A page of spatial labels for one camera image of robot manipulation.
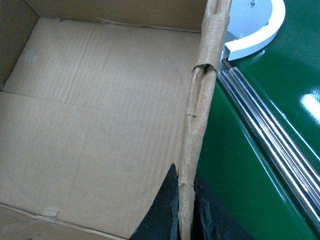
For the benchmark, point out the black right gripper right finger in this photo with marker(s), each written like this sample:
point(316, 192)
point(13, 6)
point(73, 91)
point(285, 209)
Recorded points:
point(211, 218)

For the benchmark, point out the chrome conveyor roller strip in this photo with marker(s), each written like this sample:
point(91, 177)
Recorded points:
point(292, 165)

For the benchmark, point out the white conveyor rim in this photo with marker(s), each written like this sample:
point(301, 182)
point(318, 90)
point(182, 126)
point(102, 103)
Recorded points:
point(253, 25)

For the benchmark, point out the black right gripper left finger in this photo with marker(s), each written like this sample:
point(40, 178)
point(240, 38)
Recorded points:
point(161, 221)

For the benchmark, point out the large cardboard box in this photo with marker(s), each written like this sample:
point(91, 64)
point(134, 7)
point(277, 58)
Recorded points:
point(99, 99)

